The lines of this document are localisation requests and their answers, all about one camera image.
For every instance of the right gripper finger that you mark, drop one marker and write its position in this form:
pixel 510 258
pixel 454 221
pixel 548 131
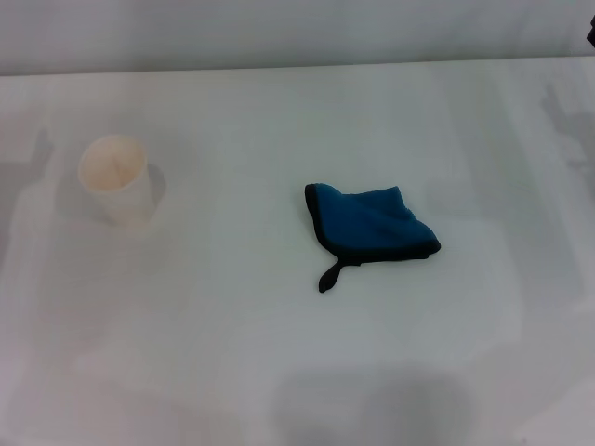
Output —
pixel 591 31

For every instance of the blue rag with black trim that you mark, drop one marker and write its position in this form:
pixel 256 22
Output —
pixel 367 218

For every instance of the white paper cup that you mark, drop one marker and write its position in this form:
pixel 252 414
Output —
pixel 118 186

